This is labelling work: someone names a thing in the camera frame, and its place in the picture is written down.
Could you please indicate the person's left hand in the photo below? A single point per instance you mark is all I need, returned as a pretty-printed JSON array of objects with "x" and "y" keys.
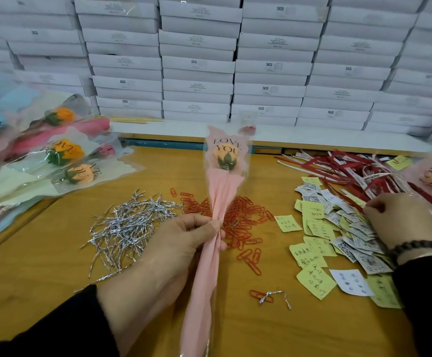
[{"x": 164, "y": 264}]

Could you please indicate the person's right hand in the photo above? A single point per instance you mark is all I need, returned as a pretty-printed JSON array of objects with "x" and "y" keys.
[{"x": 402, "y": 219}]

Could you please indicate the pink flower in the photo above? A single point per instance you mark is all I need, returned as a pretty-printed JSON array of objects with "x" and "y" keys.
[{"x": 220, "y": 197}]

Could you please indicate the pile of red ribbons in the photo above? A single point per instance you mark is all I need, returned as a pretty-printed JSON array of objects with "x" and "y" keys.
[{"x": 327, "y": 171}]

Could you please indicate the pile of yellow white tags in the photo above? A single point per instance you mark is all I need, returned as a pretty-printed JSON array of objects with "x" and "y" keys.
[{"x": 316, "y": 256}]

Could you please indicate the pile of flowers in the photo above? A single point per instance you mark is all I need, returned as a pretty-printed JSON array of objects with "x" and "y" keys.
[{"x": 23, "y": 171}]

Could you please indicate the person's right forearm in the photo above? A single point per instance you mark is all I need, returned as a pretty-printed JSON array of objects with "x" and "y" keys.
[{"x": 424, "y": 305}]

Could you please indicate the person's left forearm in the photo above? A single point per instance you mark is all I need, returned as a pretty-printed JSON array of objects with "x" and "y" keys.
[{"x": 60, "y": 331}]

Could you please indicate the pile of silver twist ties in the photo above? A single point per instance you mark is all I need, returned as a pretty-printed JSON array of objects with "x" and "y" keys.
[{"x": 127, "y": 226}]

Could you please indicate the pile of orange paper clips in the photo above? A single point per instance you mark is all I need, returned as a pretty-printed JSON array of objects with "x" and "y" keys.
[{"x": 242, "y": 215}]

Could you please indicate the long white board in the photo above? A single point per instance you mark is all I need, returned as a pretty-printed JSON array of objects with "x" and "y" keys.
[{"x": 335, "y": 137}]

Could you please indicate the wooden sticks bundle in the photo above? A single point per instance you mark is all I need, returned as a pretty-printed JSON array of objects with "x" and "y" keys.
[{"x": 134, "y": 120}]

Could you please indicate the small bag of red clips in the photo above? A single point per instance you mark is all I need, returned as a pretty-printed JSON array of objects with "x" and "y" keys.
[{"x": 248, "y": 131}]

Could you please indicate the wall of stacked white boxes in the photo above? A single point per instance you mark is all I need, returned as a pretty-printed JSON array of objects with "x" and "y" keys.
[{"x": 201, "y": 59}]

